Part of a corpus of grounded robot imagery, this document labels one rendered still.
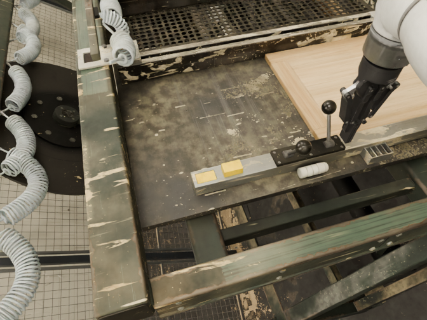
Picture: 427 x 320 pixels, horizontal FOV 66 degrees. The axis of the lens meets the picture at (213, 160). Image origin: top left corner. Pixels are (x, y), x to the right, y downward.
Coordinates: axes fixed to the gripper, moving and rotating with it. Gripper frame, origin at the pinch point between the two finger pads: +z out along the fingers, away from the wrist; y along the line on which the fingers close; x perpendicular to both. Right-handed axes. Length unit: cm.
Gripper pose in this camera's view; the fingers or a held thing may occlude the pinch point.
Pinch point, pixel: (349, 129)
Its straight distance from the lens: 84.5
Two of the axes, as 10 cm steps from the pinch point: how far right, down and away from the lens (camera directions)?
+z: 0.0, 5.9, 8.0
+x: -2.8, -7.7, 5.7
